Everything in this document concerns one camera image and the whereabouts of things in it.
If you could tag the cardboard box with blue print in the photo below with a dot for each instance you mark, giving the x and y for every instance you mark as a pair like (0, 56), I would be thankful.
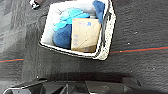
(85, 36)

